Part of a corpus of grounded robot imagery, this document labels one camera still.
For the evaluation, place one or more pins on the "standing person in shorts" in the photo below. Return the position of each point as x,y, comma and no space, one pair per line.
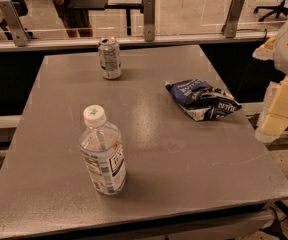
75,21

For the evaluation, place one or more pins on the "middle metal barrier bracket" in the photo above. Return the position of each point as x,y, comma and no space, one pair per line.
149,20

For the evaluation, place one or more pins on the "metal barrier rail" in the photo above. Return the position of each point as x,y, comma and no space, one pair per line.
131,42

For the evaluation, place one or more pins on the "clear plastic water bottle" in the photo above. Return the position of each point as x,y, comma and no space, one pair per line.
102,151

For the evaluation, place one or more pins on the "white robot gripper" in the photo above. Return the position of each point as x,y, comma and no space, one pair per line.
274,117

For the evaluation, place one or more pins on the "metal barrier bracket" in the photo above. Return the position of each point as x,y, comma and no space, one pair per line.
149,20
18,33
229,29

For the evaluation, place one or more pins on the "left metal barrier bracket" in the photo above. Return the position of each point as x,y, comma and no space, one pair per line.
18,33

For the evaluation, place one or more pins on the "blue white chip bag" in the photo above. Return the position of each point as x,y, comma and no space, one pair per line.
201,101

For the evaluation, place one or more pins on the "right metal barrier bracket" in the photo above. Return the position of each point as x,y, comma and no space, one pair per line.
229,29

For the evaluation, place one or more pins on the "silver green soda can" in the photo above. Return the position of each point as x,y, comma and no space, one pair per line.
109,56

